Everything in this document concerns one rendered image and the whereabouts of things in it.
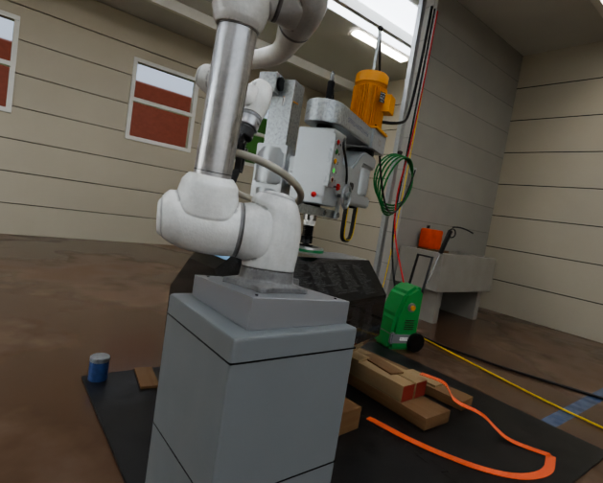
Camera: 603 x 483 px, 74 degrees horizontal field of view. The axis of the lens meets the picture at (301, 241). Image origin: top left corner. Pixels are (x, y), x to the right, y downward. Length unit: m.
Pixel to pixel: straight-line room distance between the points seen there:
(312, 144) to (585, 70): 5.48
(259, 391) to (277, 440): 0.16
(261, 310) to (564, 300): 6.00
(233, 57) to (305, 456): 1.05
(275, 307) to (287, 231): 0.22
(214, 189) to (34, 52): 7.12
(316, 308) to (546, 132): 6.28
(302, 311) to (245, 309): 0.16
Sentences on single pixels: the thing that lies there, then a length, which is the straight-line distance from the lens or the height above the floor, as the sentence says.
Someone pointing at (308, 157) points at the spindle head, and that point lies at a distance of 2.28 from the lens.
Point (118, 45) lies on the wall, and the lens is 8.34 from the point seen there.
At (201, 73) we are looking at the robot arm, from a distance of 1.63.
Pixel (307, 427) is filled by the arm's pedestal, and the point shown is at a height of 0.53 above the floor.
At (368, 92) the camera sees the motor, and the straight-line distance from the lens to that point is 2.98.
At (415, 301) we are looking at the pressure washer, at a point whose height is 0.46.
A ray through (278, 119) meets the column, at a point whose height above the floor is 1.75.
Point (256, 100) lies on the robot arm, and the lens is 1.62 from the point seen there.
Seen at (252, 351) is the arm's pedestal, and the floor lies 0.77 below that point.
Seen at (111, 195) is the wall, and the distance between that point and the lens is 8.06.
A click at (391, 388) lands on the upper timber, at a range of 2.60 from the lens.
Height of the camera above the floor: 1.10
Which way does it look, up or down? 4 degrees down
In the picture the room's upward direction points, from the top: 9 degrees clockwise
